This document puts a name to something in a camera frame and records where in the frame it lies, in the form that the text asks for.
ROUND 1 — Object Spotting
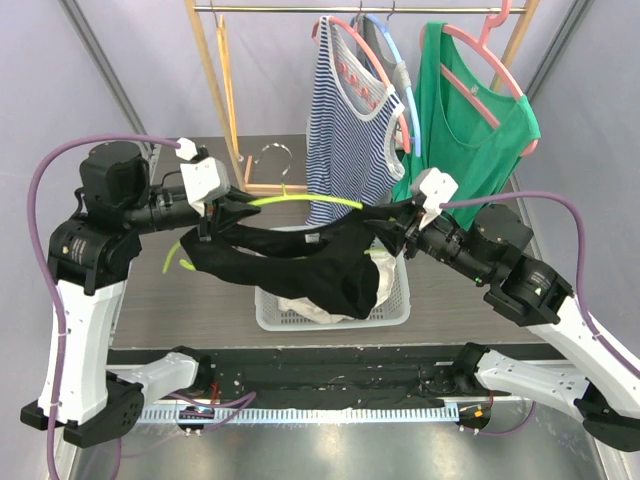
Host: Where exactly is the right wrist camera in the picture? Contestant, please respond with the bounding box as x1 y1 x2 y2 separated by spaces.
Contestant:
410 168 458 216

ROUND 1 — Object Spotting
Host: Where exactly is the lime green hanger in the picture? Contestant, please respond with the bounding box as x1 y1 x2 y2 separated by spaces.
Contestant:
162 143 382 275

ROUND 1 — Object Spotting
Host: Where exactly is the wooden clothes rack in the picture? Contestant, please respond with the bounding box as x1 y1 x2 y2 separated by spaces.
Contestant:
185 1 539 192

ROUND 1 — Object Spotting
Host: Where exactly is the pink hanger under striped top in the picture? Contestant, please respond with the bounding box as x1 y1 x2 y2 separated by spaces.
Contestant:
329 16 414 153

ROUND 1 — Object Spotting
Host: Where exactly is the grey tank top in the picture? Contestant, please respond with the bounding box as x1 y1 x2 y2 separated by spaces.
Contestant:
351 14 412 106

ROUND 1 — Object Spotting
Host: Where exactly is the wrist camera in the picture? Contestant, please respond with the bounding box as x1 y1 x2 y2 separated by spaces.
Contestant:
410 168 458 216
176 138 231 217

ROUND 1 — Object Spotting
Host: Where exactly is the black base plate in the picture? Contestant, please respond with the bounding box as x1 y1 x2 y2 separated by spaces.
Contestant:
164 342 487 410

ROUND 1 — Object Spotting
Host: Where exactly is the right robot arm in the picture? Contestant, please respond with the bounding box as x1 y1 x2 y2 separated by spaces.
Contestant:
366 201 639 452

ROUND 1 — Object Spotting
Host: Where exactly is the white plastic laundry basket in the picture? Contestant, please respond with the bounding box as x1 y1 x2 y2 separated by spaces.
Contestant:
255 256 411 332

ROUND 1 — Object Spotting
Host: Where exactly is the white slotted cable duct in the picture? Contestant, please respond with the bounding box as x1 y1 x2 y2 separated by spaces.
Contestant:
138 403 459 425

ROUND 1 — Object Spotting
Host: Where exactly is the blue white striped tank top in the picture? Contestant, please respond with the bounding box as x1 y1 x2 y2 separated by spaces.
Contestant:
306 16 404 205

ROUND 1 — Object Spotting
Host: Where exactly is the green tank top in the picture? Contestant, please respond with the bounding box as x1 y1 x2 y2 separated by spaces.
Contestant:
392 22 540 202

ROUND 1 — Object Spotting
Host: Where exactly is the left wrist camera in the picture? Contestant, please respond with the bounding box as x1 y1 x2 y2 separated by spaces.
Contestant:
176 138 231 217

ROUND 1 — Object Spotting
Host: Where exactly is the pink hanger under green top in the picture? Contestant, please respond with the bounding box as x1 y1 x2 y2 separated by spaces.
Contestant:
418 16 540 158

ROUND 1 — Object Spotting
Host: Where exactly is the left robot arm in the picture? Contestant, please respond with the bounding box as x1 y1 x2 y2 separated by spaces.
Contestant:
20 135 256 448

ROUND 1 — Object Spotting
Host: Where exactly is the blue plastic hanger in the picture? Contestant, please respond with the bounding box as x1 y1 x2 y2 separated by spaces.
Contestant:
350 13 423 155

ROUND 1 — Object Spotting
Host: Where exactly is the black tank top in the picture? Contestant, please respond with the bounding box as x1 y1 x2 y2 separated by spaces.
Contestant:
180 210 379 320

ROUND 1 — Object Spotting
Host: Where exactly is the yellow plastic hanger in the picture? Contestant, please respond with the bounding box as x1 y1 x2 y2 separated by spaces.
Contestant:
216 15 244 162

